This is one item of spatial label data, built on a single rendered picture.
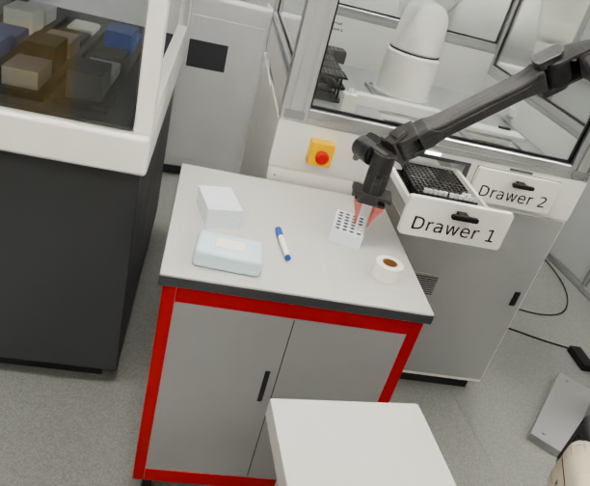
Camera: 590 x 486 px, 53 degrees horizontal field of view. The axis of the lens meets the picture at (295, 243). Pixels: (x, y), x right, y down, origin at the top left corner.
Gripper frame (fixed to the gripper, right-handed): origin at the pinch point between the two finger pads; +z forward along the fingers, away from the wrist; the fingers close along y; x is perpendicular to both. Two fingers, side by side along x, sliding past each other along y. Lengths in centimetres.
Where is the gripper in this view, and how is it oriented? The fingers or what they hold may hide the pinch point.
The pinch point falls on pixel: (362, 222)
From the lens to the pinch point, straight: 153.5
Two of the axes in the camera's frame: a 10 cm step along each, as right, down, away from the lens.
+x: -1.0, 4.7, -8.8
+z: -2.4, 8.4, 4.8
